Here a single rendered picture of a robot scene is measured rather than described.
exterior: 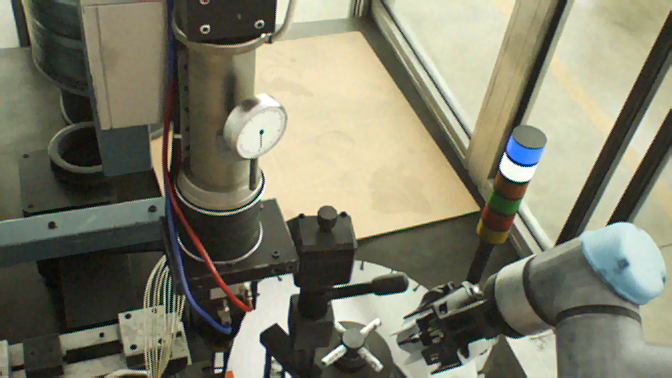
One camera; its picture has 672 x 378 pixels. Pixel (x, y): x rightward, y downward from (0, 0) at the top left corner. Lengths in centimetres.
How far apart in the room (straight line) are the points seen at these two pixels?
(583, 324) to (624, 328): 3
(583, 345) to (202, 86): 39
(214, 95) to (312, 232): 19
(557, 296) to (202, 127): 36
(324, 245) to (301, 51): 111
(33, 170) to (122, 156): 46
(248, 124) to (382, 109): 111
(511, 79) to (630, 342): 74
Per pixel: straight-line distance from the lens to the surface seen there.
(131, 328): 109
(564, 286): 74
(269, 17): 53
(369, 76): 173
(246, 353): 98
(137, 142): 78
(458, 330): 82
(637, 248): 74
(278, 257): 70
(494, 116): 144
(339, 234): 71
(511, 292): 78
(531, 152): 101
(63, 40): 136
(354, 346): 94
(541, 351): 113
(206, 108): 58
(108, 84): 63
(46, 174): 123
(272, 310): 102
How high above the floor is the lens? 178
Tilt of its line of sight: 45 degrees down
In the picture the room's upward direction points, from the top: 10 degrees clockwise
